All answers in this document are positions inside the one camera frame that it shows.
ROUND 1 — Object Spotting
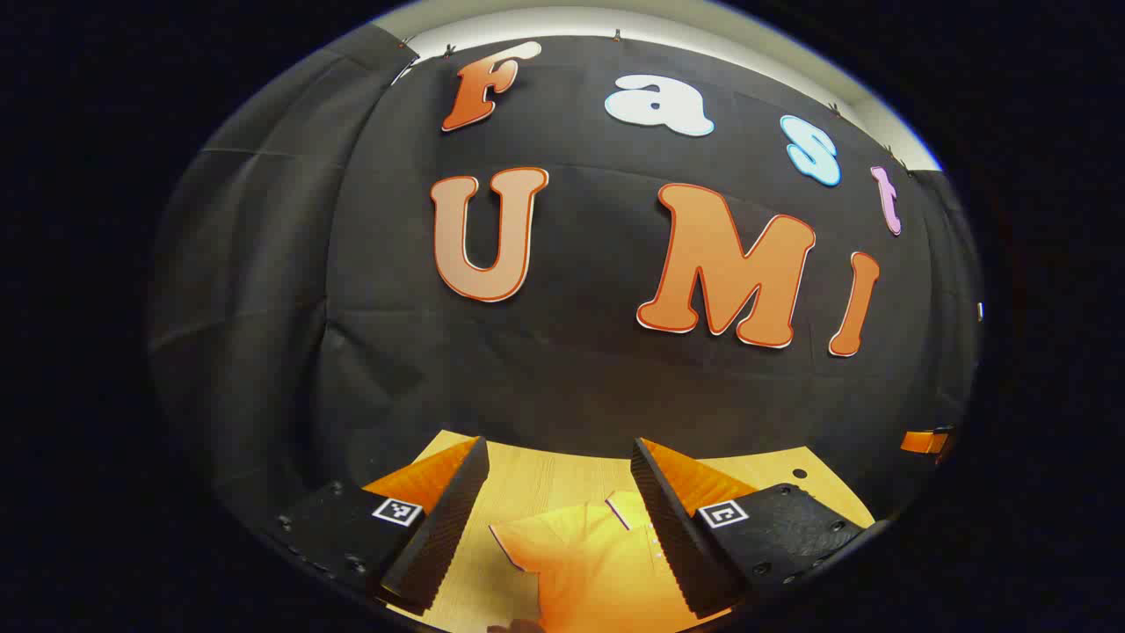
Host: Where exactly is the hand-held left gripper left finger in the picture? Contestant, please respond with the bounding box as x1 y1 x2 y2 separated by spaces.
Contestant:
264 435 490 616

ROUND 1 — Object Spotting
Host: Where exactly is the orange T-shirt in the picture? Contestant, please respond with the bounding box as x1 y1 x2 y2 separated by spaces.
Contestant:
489 491 730 633

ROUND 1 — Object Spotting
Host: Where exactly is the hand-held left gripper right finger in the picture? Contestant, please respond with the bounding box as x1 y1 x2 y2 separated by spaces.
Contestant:
630 437 889 619

